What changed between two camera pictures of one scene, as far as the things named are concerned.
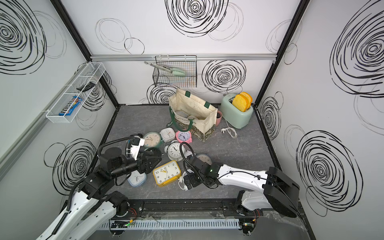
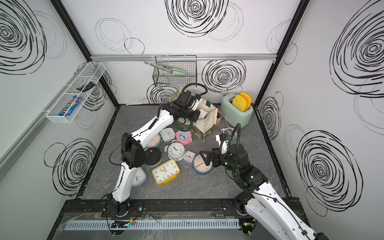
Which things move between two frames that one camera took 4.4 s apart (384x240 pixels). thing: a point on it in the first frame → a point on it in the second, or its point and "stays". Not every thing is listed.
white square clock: x=167 y=134 stays
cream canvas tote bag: x=189 y=113 stays
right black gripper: x=193 y=182 → x=207 y=160
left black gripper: x=147 y=168 → x=197 y=114
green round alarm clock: x=152 y=139 stays
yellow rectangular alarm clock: x=167 y=173 stays
